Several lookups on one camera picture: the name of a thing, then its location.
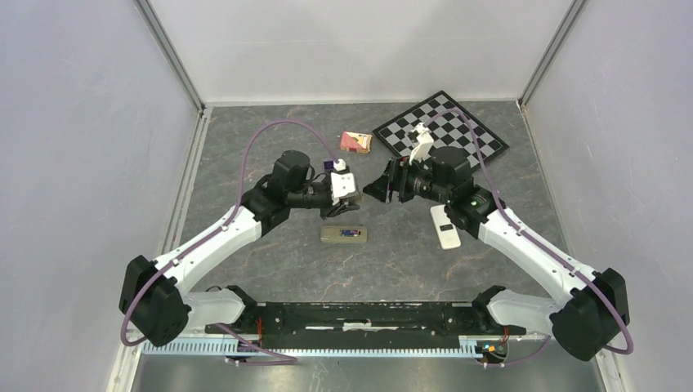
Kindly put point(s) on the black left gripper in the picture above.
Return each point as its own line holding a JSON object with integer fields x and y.
{"x": 331, "y": 211}

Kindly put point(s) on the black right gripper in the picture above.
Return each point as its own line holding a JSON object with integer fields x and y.
{"x": 398, "y": 171}

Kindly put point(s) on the red and white remote control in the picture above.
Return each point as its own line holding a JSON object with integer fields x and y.
{"x": 446, "y": 231}

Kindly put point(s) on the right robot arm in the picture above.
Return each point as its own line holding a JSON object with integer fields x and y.
{"x": 585, "y": 309}

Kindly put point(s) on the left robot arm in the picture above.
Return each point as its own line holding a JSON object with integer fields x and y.
{"x": 157, "y": 300}

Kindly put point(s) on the red playing card box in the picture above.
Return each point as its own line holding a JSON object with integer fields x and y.
{"x": 356, "y": 142}

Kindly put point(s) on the black and white chessboard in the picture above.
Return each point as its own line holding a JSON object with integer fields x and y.
{"x": 448, "y": 130}

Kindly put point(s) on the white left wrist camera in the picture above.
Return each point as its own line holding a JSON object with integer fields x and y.
{"x": 342, "y": 182}

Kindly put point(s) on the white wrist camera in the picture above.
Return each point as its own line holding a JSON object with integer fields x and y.
{"x": 342, "y": 182}
{"x": 422, "y": 141}

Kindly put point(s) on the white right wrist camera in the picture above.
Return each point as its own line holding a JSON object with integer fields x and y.
{"x": 422, "y": 141}

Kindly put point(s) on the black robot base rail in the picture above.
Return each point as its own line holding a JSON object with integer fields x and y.
{"x": 366, "y": 329}

